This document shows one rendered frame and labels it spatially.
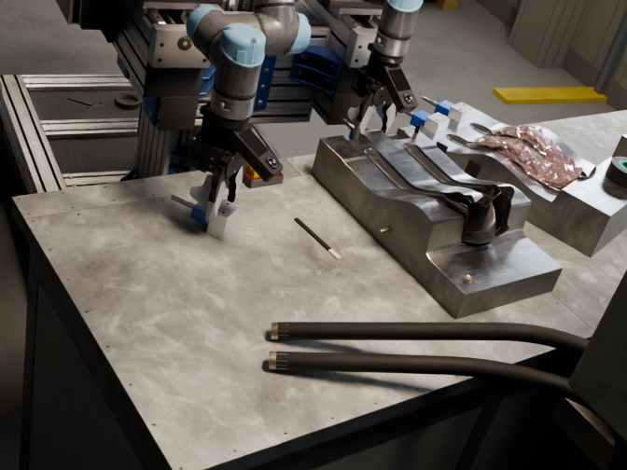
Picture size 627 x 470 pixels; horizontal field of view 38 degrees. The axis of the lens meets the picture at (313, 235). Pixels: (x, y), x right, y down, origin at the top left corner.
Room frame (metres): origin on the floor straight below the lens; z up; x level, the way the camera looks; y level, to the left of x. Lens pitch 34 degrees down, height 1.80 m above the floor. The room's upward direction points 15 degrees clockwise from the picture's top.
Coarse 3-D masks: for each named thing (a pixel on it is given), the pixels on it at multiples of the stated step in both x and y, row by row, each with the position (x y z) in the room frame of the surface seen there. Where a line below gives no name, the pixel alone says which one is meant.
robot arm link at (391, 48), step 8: (376, 40) 1.86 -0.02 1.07; (384, 40) 1.86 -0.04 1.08; (392, 40) 1.85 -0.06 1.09; (400, 40) 1.85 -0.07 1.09; (408, 40) 1.87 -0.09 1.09; (376, 48) 1.86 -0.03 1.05; (384, 48) 1.85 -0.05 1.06; (392, 48) 1.85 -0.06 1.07; (400, 48) 1.86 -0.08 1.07; (392, 56) 1.85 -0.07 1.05; (400, 56) 1.86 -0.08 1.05
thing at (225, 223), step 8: (176, 200) 1.44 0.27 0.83; (184, 200) 1.44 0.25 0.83; (224, 200) 1.44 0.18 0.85; (192, 208) 1.42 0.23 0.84; (200, 208) 1.42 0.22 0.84; (224, 208) 1.42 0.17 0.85; (232, 208) 1.43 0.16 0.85; (192, 216) 1.42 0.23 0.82; (200, 216) 1.41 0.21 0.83; (216, 216) 1.40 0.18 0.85; (224, 216) 1.39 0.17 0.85; (232, 216) 1.42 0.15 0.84; (208, 224) 1.40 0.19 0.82; (216, 224) 1.40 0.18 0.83; (224, 224) 1.39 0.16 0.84; (232, 224) 1.42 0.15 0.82; (208, 232) 1.40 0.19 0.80; (216, 232) 1.40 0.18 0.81; (224, 232) 1.39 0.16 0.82
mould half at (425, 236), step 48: (336, 144) 1.71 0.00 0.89; (384, 144) 1.76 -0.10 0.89; (432, 144) 1.82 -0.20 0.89; (336, 192) 1.64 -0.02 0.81; (384, 192) 1.57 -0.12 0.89; (480, 192) 1.59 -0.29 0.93; (384, 240) 1.51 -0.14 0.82; (432, 240) 1.44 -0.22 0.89; (528, 240) 1.58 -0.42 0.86; (432, 288) 1.40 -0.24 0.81; (480, 288) 1.37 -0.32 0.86; (528, 288) 1.46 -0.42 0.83
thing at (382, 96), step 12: (372, 48) 1.90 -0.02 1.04; (372, 60) 1.89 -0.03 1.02; (384, 60) 1.85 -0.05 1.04; (396, 60) 1.86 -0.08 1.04; (360, 72) 1.89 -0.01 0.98; (372, 72) 1.89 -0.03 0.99; (360, 84) 1.89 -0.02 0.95; (372, 84) 1.86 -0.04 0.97; (384, 84) 1.85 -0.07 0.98; (360, 96) 1.88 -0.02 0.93; (384, 96) 1.86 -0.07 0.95
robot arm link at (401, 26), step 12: (396, 0) 1.85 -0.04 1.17; (408, 0) 1.85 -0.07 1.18; (420, 0) 1.87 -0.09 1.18; (384, 12) 1.87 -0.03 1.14; (396, 12) 1.85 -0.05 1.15; (408, 12) 1.85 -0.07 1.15; (384, 24) 1.86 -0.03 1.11; (396, 24) 1.85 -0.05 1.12; (408, 24) 1.86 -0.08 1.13; (396, 36) 1.85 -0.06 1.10; (408, 36) 1.87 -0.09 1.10
